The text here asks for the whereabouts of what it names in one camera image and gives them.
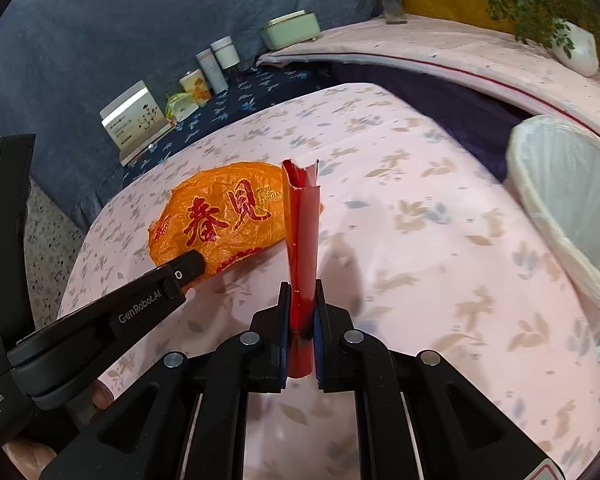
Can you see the red envelope packet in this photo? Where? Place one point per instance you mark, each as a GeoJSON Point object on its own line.
{"type": "Point", "coordinates": [302, 208]}

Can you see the orange plastic bag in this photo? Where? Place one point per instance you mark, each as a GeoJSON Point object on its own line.
{"type": "Point", "coordinates": [226, 214]}

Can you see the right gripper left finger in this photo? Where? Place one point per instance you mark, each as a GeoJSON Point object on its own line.
{"type": "Point", "coordinates": [186, 417]}

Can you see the navy floral cloth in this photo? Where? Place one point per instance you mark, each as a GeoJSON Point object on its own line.
{"type": "Point", "coordinates": [261, 88]}

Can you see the pink cloth red trim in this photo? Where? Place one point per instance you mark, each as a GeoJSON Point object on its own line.
{"type": "Point", "coordinates": [490, 62]}

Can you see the mint green tin box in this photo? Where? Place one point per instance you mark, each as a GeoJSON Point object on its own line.
{"type": "Point", "coordinates": [290, 29]}

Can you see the blue fabric sofa cover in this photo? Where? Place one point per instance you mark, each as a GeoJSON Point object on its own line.
{"type": "Point", "coordinates": [63, 61]}

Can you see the small green packet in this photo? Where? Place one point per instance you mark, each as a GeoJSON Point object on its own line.
{"type": "Point", "coordinates": [180, 106]}

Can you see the white card box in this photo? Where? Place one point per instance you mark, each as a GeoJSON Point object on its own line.
{"type": "Point", "coordinates": [133, 121]}

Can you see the yellow orange can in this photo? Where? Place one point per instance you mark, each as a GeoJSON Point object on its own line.
{"type": "Point", "coordinates": [196, 85]}

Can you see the white jar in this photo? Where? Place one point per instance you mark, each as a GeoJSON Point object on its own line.
{"type": "Point", "coordinates": [225, 53]}

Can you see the person's left hand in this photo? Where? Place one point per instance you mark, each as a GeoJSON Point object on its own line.
{"type": "Point", "coordinates": [36, 446]}

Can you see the green plant white pot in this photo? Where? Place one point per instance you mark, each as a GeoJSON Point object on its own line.
{"type": "Point", "coordinates": [545, 15]}

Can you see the tall white bottle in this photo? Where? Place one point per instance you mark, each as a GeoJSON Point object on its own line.
{"type": "Point", "coordinates": [212, 71]}

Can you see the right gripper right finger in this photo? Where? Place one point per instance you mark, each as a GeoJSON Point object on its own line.
{"type": "Point", "coordinates": [416, 416]}

